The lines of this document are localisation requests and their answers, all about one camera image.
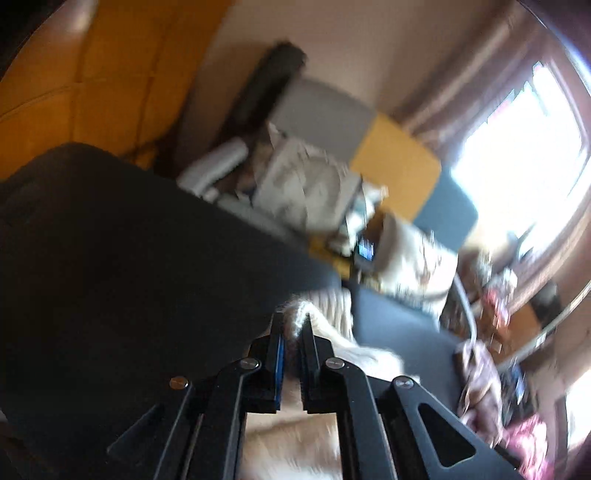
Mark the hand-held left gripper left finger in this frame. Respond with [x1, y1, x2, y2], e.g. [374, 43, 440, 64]
[107, 312, 285, 480]

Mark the brown curtain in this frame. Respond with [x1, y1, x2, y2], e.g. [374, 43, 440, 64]
[399, 14, 555, 141]

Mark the grey yellow blue sofa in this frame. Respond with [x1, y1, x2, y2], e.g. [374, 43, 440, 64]
[270, 76, 480, 261]

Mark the white knit sweater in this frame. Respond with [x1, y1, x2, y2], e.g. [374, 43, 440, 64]
[240, 295, 409, 480]

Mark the white deer print cushion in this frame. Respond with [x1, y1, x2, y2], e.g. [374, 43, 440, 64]
[369, 211, 459, 317]

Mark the bright window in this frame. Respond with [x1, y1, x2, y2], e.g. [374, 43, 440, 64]
[451, 60, 589, 243]

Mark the tiger print cushion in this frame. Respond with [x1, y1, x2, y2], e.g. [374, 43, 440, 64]
[252, 122, 366, 234]

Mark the black rolled mat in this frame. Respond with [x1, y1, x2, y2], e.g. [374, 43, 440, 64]
[232, 41, 308, 136]

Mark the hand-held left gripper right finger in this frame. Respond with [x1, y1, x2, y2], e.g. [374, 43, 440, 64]
[299, 318, 527, 480]

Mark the orange wooden cabinet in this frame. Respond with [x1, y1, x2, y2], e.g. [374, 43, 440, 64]
[0, 0, 228, 169]

